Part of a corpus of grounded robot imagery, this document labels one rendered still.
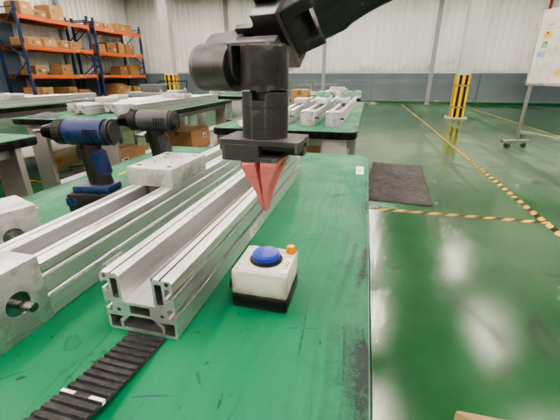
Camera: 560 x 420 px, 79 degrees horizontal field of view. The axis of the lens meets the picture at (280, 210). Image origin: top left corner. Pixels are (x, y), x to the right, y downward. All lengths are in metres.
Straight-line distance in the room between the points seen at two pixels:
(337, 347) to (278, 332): 0.08
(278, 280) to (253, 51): 0.28
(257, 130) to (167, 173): 0.38
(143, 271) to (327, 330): 0.26
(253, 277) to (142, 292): 0.15
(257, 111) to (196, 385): 0.31
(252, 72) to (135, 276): 0.30
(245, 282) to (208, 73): 0.28
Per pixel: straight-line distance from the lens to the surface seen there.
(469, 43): 10.51
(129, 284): 0.49
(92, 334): 0.52
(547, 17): 6.64
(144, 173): 0.79
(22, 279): 0.53
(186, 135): 4.34
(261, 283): 0.47
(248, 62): 0.41
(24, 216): 0.75
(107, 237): 0.62
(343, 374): 0.42
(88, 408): 0.41
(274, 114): 0.41
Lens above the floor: 1.09
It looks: 22 degrees down
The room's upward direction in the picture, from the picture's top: straight up
